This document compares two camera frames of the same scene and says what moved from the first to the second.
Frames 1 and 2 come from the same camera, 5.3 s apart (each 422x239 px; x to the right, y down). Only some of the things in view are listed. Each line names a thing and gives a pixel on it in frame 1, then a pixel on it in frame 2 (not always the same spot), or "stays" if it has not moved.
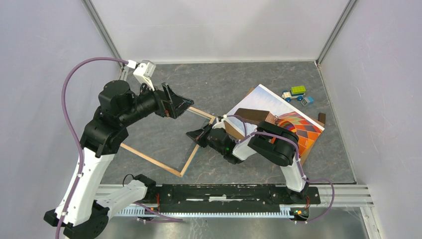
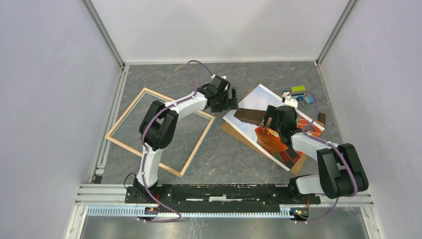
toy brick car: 296,92 stays
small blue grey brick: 307,100 stays
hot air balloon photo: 305,132 stays
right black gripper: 207,137 to 271,116
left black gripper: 163,101 to 229,100
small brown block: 322,117 stays
